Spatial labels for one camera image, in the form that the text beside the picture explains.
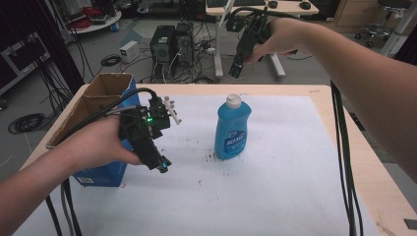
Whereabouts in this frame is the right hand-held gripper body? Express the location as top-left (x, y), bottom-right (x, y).
top-left (224, 0), bottom-right (273, 65)

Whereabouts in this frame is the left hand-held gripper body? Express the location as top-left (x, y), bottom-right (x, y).
top-left (117, 94), bottom-right (183, 171)

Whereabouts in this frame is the blue cardboard box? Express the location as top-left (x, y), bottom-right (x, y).
top-left (45, 72), bottom-right (141, 188)

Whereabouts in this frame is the blue detergent bottle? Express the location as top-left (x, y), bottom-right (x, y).
top-left (213, 92), bottom-right (253, 161)

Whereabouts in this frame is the person's right hand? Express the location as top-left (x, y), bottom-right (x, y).
top-left (244, 17), bottom-right (318, 65)

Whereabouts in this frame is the person's left hand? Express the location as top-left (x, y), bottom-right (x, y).
top-left (63, 114), bottom-right (146, 172)

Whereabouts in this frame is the white-legged wooden desk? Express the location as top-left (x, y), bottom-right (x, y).
top-left (205, 0), bottom-right (320, 82)

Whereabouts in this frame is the black computer tower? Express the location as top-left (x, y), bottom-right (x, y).
top-left (149, 25), bottom-right (176, 65)
top-left (173, 22), bottom-right (196, 69)

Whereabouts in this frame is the white box device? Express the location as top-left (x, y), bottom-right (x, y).
top-left (119, 39), bottom-right (141, 64)

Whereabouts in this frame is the white table cover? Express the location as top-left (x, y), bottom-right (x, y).
top-left (13, 92), bottom-right (382, 236)

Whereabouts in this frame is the wooden cabinet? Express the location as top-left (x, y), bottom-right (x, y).
top-left (333, 0), bottom-right (386, 28)

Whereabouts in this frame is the round white table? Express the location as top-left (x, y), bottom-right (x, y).
top-left (66, 9), bottom-right (123, 35)

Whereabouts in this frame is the dark curtain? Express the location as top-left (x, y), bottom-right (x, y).
top-left (0, 0), bottom-right (86, 96)

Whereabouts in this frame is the black rolling stool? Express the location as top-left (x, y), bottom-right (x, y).
top-left (355, 0), bottom-right (415, 49)

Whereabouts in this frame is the black equipment rack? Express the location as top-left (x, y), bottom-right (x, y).
top-left (0, 31), bottom-right (51, 96)

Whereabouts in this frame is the white metal stand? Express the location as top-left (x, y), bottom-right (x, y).
top-left (379, 0), bottom-right (417, 57)

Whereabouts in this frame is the black curtain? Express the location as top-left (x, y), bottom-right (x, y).
top-left (392, 29), bottom-right (417, 65)

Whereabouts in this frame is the grey left gripper cable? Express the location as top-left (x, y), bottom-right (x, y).
top-left (59, 104), bottom-right (140, 236)

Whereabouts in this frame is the small black cable coil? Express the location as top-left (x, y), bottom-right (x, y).
top-left (99, 53), bottom-right (123, 68)

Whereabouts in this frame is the large black cable coil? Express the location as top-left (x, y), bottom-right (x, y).
top-left (7, 112), bottom-right (47, 135)

